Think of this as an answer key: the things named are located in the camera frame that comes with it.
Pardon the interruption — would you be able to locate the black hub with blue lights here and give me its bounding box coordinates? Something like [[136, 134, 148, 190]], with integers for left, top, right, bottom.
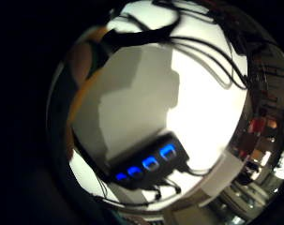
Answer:
[[106, 131, 191, 190]]

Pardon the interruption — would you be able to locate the red box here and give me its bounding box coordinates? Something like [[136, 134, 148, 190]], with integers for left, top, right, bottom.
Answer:
[[249, 116, 269, 133]]

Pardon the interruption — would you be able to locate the thick black cable bundle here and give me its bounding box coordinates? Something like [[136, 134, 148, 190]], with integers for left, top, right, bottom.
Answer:
[[100, 12, 182, 54]]

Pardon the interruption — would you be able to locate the black hub cable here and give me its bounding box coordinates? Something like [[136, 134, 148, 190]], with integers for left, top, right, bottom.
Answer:
[[178, 162, 213, 176]]

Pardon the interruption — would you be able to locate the black looped cable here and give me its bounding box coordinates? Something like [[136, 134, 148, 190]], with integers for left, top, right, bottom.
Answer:
[[90, 177, 183, 208]]

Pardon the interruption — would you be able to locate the thin black cable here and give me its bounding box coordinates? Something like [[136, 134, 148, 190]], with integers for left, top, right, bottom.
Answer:
[[175, 41, 248, 91], [169, 36, 249, 86]]

